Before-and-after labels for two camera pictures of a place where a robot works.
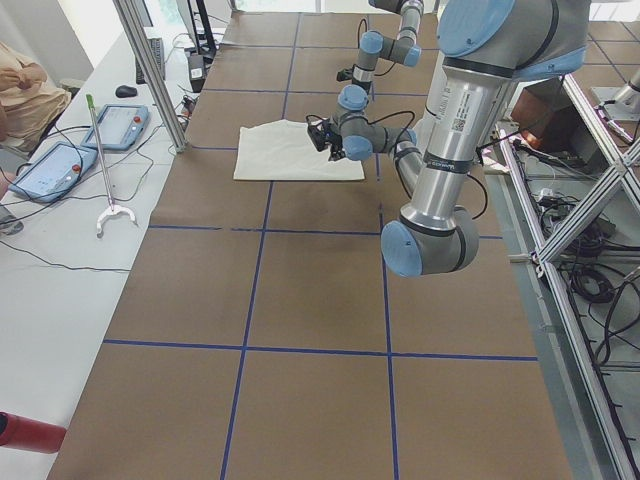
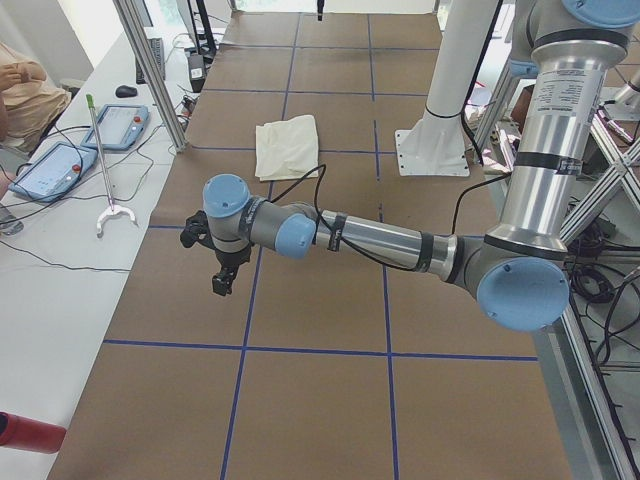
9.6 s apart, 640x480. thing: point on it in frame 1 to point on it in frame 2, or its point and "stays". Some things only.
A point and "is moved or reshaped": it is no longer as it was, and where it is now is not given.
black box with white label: (197, 70) stays
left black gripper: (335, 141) to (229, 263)
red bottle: (30, 435) stays
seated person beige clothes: (28, 108) stays
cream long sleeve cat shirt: (284, 150) is moved or reshaped
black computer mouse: (124, 91) stays
